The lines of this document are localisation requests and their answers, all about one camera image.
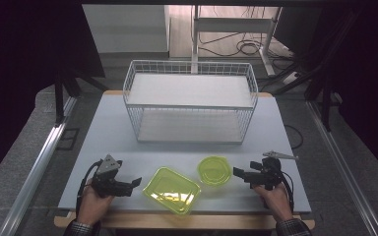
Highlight white power strip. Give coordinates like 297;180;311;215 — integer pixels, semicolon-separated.
281;71;301;86

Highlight white metal desk frame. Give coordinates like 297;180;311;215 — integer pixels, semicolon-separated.
190;4;284;78

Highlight white cabinet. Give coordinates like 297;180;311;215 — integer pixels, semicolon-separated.
81;4;171;54

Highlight black curtain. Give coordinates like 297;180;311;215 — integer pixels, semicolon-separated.
0;0;106;192
274;0;378;186

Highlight person's right hand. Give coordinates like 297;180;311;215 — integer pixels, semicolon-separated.
253;182;293;223

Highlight aluminium rail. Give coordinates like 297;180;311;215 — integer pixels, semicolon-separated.
0;95;79;236
305;99;378;236

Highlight black metal stand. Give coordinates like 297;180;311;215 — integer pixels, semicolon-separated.
318;73;335;133
53;64;110;128

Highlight black floor cables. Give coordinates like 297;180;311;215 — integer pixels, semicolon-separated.
198;30;294;61

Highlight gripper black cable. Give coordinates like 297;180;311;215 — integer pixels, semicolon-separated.
279;170;296;213
75;160;101;215

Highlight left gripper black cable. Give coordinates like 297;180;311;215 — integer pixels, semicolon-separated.
75;160;101;215

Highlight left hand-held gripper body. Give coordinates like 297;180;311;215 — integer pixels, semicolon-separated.
91;153;133;199

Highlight black looped floor cable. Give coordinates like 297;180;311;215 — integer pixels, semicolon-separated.
283;123;305;150

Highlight yellow round plastic bowl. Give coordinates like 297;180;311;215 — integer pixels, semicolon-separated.
196;155;233;188

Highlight yellow rectangular plastic tray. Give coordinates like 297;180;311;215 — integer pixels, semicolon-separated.
142;165;202;216

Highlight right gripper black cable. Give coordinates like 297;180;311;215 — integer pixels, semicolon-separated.
279;170;296;213

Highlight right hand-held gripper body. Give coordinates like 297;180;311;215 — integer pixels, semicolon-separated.
249;149;299;192

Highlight person's left hand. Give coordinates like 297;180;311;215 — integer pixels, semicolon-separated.
76;186;113;228

